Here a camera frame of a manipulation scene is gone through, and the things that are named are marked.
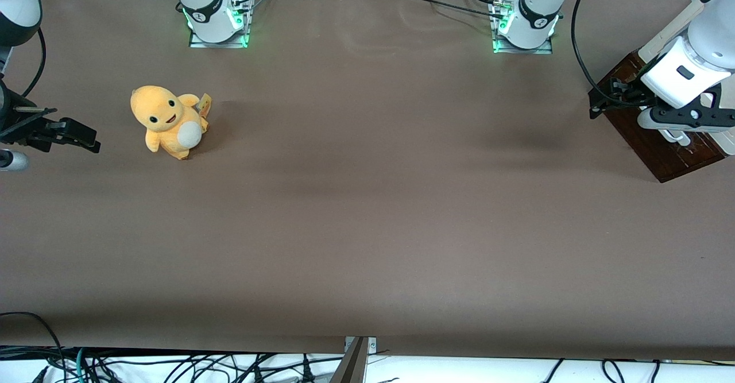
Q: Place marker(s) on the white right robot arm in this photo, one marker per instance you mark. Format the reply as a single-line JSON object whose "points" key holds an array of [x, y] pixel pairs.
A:
{"points": [[207, 4]]}

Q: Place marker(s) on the yellow plush toy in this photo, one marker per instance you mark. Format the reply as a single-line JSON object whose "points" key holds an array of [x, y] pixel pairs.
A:
{"points": [[166, 122]]}

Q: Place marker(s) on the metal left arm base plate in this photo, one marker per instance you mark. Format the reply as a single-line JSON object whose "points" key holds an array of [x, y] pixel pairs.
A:
{"points": [[522, 51]]}

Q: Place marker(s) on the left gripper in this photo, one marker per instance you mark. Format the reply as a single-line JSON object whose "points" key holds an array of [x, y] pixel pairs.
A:
{"points": [[629, 93]]}

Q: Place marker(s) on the dark support beam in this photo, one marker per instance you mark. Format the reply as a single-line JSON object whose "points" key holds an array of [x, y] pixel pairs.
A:
{"points": [[351, 368]]}

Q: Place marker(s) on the metal table edge bracket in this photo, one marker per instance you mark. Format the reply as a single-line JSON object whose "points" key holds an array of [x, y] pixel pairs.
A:
{"points": [[372, 345]]}

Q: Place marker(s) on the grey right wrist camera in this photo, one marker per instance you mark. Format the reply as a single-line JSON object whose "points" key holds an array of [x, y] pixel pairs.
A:
{"points": [[12, 160]]}

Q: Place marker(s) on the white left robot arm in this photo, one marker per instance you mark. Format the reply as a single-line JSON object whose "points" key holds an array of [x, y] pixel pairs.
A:
{"points": [[540, 4]]}

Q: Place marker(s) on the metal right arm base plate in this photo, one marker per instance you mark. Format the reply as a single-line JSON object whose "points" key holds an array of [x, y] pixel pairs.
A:
{"points": [[218, 45]]}

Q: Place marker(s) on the dark wooden base board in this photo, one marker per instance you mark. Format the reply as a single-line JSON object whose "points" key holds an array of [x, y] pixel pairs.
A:
{"points": [[660, 159]]}

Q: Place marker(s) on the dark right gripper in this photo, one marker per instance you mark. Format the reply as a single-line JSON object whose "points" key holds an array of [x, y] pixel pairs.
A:
{"points": [[16, 126]]}

